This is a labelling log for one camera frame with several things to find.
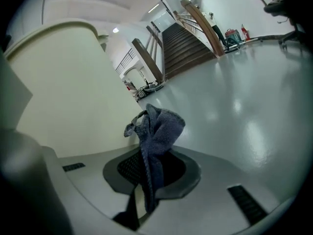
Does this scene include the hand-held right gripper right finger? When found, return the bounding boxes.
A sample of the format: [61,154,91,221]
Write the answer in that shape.
[154,145,202,200]

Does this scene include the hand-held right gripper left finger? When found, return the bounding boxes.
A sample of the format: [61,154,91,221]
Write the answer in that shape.
[102,147,145,196]

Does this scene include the blue-grey cloth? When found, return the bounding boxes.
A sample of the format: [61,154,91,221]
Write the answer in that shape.
[123,103,186,214]

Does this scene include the cream trash bin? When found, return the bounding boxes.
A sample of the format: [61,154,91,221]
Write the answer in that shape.
[3,20,139,158]

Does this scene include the grey wheeled floor machine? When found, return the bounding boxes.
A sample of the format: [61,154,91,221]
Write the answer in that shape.
[135,80,166,99]

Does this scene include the white round column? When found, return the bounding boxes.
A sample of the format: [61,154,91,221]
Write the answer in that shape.
[123,67,146,91]

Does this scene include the black balcony railing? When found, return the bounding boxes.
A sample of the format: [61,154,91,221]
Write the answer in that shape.
[114,48,136,76]

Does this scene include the wooden stair handrail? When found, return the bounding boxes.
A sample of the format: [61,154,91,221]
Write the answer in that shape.
[173,0,226,57]
[131,24,165,83]

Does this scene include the brown staircase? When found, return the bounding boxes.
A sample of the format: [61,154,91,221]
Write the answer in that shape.
[161,23,219,81]

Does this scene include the red vacuum cleaner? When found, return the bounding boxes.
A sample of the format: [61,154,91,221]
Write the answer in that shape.
[224,28,242,46]

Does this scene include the red fire extinguisher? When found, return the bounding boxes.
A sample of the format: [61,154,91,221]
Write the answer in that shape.
[240,23,250,42]

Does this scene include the black office chair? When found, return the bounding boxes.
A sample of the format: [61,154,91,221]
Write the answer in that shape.
[253,0,307,49]

